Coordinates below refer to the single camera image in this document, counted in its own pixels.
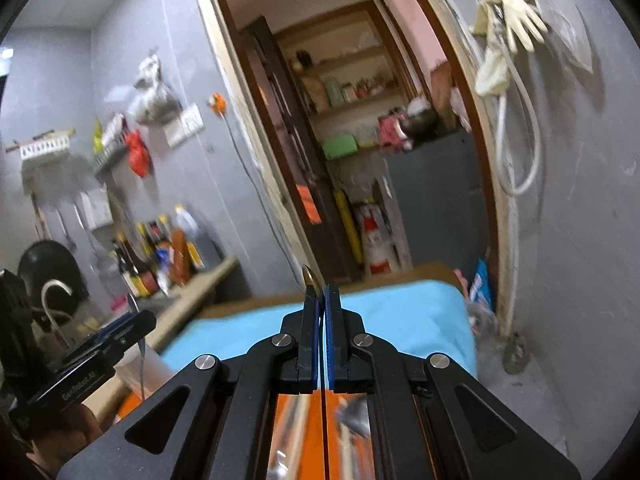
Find red plastic bag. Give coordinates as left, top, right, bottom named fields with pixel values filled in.
left=125, top=130, right=152, bottom=178

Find wall-mounted wire rack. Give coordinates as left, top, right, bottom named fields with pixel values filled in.
left=91, top=143, right=128, bottom=176

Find yellow tube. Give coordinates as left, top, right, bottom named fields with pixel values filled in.
left=333, top=188, right=363, bottom=266

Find white plastic utensil holder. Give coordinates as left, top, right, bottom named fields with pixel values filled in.
left=115, top=342, right=175, bottom=401

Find dark soy sauce bottle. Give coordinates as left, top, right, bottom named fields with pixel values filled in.
left=116, top=231, right=158, bottom=298

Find metal box grater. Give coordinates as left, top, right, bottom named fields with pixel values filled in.
left=80, top=186, right=114, bottom=231

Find blue snack bag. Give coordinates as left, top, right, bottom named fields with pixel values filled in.
left=469, top=259, right=495, bottom=312

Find dark metal bowl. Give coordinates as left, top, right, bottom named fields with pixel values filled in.
left=399, top=108, right=439, bottom=143

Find black wok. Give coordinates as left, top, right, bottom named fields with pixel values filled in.
left=17, top=240, right=89, bottom=314

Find large oil jug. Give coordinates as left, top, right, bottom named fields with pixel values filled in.
left=175, top=204, right=207, bottom=271

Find white rubber gloves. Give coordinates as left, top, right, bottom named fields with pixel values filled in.
left=471, top=0, right=548, bottom=96

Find steel spoon front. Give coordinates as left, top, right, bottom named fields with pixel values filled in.
left=127, top=294, right=146, bottom=402

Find white wall switch panel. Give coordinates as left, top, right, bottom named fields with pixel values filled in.
left=164, top=103, right=205, bottom=148

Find grey plastic bag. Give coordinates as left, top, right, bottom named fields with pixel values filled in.
left=128, top=52, right=182, bottom=127

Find grey refrigerator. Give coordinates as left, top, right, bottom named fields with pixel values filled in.
left=384, top=129, right=489, bottom=280

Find white hose loop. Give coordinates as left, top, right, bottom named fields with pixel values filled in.
left=491, top=4, right=544, bottom=198

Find gold handled utensil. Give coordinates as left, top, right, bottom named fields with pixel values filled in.
left=302, top=266, right=322, bottom=296

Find blue and orange cloth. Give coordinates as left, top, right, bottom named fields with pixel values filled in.
left=96, top=281, right=480, bottom=479

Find orange spice bag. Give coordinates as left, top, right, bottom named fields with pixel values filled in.
left=169, top=228, right=192, bottom=286

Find steel faucet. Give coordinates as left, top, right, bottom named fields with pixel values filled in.
left=40, top=278, right=73, bottom=349

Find person's left hand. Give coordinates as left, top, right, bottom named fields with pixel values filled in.
left=27, top=404, right=103, bottom=479

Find wooden door frame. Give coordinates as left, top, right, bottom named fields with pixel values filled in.
left=196, top=0, right=518, bottom=338

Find green box on shelf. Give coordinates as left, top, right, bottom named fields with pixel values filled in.
left=322, top=134, right=358, bottom=160

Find floor drain cover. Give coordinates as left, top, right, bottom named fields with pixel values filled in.
left=502, top=333, right=530, bottom=375

